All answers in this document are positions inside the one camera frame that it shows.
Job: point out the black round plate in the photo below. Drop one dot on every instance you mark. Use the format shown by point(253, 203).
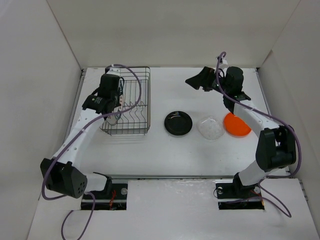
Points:
point(178, 123)

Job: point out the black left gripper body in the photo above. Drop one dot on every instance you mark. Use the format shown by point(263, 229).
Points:
point(116, 98)

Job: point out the orange round plate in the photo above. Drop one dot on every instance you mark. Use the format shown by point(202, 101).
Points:
point(235, 126)

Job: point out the aluminium table edge rail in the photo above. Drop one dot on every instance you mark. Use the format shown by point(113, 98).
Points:
point(74, 106)

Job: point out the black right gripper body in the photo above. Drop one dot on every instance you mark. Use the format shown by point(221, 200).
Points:
point(221, 83)

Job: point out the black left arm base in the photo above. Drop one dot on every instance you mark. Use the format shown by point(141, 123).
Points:
point(113, 197)

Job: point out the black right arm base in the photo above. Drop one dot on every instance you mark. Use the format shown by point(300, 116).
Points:
point(233, 197)

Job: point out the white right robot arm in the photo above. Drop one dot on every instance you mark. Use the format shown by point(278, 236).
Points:
point(276, 147)

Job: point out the grey wire dish rack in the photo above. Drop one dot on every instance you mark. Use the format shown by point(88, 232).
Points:
point(136, 88)

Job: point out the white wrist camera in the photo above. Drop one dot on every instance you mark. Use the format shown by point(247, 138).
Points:
point(222, 62)
point(113, 70)

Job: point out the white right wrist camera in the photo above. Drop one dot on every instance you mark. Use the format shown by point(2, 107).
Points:
point(222, 62)

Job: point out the white plate with green rim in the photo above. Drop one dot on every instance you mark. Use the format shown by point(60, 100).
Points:
point(113, 120)

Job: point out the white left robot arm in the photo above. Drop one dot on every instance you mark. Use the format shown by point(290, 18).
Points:
point(62, 173)

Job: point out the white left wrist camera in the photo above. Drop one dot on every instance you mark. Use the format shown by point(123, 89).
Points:
point(113, 70)

